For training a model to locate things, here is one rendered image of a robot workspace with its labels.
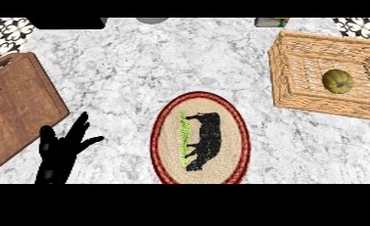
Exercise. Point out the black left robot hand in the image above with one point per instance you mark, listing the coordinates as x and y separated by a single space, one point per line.
58 153

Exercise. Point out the oval woven placemat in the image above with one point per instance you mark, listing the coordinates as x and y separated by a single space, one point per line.
200 137

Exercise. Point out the wicker basket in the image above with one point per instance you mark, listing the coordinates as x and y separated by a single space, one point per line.
308 73

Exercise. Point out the green squash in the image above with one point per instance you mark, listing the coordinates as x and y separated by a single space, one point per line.
337 81

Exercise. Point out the brown wooden cutting board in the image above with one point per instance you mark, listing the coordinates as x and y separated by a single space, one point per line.
22 99

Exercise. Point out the black appliance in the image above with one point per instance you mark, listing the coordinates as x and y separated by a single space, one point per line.
66 22

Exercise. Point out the grey round object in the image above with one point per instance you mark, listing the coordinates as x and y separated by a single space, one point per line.
152 20

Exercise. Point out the green and grey box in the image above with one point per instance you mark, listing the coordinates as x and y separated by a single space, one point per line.
271 22

